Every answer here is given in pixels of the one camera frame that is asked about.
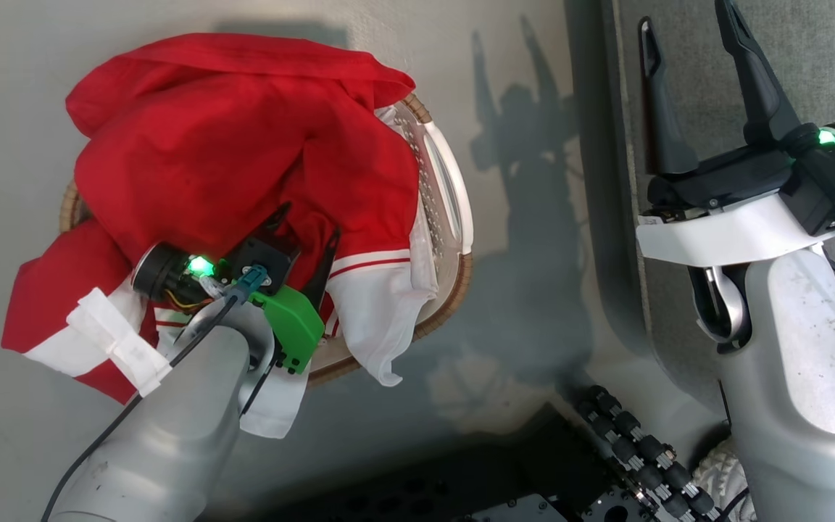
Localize red and white garment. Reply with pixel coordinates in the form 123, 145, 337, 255
1, 33, 440, 439

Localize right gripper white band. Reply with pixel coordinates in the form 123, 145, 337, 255
635, 0, 835, 266

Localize grey fabric sofa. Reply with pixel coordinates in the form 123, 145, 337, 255
566, 0, 835, 436

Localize black cable chain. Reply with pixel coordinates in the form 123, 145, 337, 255
577, 384, 719, 522

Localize white basket with brown rim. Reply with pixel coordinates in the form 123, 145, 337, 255
59, 94, 475, 386

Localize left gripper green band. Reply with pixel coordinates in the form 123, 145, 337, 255
225, 203, 340, 375

